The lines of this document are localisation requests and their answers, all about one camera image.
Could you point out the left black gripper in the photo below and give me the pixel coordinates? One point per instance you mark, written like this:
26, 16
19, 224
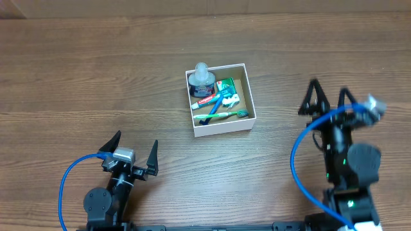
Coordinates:
133, 171

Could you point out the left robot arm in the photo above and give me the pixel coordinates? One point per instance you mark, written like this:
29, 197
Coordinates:
106, 206

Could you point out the blue disposable razor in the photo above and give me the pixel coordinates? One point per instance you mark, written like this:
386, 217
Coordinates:
205, 121

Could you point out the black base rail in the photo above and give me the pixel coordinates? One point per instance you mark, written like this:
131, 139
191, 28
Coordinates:
275, 226

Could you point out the green soap bar package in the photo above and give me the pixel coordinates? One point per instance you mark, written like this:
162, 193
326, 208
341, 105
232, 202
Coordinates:
232, 99

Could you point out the white cardboard box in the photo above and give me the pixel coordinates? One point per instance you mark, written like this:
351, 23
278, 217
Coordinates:
225, 124

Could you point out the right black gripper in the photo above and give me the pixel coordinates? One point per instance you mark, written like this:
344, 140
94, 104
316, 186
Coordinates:
331, 119

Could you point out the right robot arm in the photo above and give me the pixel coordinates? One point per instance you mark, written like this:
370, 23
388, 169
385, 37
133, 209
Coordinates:
350, 167

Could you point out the teal toothpaste tube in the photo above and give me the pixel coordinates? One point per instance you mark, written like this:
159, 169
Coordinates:
224, 94

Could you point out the dark blue soap pump bottle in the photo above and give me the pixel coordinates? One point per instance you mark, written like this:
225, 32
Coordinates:
201, 82

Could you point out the green toothbrush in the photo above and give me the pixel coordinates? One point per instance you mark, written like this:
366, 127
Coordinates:
239, 113

